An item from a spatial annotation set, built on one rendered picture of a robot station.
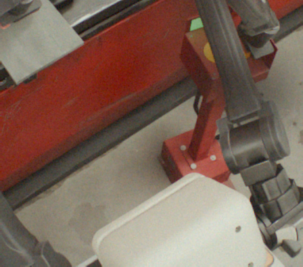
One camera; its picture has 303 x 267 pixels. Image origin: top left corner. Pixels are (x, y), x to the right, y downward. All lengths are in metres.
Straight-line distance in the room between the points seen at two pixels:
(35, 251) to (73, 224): 1.40
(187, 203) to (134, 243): 0.10
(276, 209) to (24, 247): 0.42
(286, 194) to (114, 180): 1.38
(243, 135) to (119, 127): 1.40
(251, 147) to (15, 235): 0.41
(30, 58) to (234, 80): 0.53
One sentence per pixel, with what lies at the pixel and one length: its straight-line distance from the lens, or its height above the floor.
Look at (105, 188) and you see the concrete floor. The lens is 2.42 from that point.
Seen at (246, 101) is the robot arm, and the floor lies 1.29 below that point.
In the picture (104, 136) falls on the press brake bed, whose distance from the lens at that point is 2.46.
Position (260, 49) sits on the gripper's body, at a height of 0.82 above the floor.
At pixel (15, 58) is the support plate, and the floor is 1.00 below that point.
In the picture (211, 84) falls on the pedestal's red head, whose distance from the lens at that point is 1.76.
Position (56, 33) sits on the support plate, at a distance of 1.52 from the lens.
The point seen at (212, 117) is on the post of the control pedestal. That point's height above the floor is 0.43.
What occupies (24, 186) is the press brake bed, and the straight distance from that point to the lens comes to 2.38.
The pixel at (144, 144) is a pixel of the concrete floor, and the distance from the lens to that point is 2.50.
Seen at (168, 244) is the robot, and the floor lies 1.39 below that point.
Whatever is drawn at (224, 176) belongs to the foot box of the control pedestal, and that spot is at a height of 0.07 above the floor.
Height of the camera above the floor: 2.23
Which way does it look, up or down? 60 degrees down
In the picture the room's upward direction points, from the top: 9 degrees clockwise
